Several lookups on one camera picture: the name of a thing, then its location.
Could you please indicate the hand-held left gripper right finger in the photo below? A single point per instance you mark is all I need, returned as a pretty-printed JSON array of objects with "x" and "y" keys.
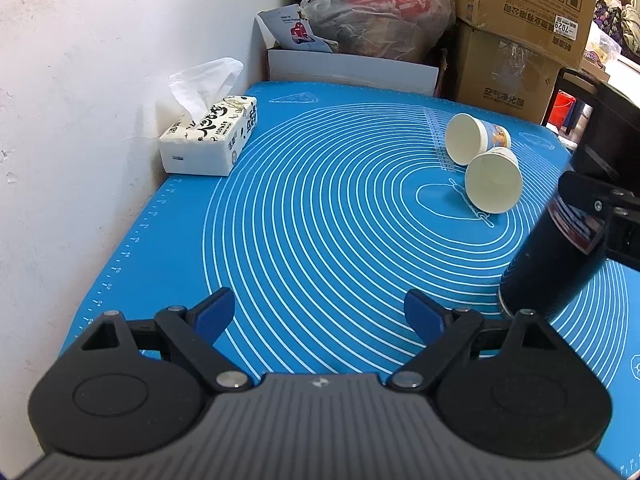
[{"x": 422, "y": 318}]

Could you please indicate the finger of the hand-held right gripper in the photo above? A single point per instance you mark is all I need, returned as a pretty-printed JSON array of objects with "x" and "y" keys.
[{"x": 622, "y": 230}]

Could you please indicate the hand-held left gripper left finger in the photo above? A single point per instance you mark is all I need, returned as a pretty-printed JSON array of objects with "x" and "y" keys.
[{"x": 216, "y": 314}]

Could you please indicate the dark blue cylindrical bottle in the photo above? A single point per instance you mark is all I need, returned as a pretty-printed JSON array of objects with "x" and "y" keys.
[{"x": 547, "y": 265}]

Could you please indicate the plain white paper cup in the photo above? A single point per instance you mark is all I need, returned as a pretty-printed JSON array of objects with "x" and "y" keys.
[{"x": 492, "y": 185}]

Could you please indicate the printed paper cup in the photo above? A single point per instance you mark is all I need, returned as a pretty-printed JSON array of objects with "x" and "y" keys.
[{"x": 467, "y": 137}]

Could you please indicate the red bucket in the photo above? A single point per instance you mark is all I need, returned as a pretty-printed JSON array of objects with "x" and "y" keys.
[{"x": 562, "y": 107}]

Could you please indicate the blue silicone baking mat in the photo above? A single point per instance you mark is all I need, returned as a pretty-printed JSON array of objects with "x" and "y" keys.
[{"x": 325, "y": 210}]

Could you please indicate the white printed tissue box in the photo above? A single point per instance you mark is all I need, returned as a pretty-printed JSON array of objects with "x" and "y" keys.
[{"x": 210, "y": 142}]

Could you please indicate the floral cloth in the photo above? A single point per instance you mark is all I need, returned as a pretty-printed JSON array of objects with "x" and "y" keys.
[{"x": 617, "y": 15}]

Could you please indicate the white tissue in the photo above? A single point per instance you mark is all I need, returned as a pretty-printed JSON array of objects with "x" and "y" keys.
[{"x": 200, "y": 82}]

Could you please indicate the brown cardboard box with label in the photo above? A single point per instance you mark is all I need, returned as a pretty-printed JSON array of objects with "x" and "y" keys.
[{"x": 525, "y": 0}]

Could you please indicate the white cardboard box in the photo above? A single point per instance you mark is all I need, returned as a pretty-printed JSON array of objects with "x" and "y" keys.
[{"x": 345, "y": 72}]

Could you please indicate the white printed pouch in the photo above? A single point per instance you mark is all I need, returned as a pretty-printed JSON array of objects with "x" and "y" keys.
[{"x": 295, "y": 27}]

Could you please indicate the clear plastic bag of goods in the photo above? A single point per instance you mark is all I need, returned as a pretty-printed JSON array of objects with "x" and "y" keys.
[{"x": 380, "y": 15}]

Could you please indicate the black furniture frame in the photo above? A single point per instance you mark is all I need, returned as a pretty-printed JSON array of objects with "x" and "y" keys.
[{"x": 617, "y": 125}]

